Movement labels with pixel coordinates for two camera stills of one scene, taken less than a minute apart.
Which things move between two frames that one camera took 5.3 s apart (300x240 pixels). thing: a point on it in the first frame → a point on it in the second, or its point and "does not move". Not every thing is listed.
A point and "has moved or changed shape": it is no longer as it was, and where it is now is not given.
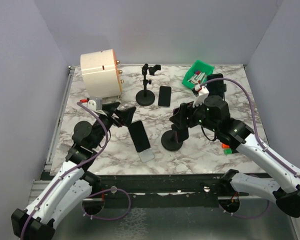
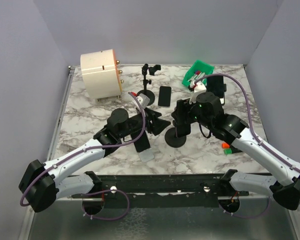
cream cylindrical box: (101, 74) does not move
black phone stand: (146, 97) does not move
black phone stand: (169, 141) has moved or changed shape
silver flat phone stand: (147, 155) does not move
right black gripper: (185, 109) does not move
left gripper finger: (125, 116) → (158, 125)
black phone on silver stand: (139, 136) does not move
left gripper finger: (110, 108) → (152, 114)
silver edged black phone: (164, 96) does not move
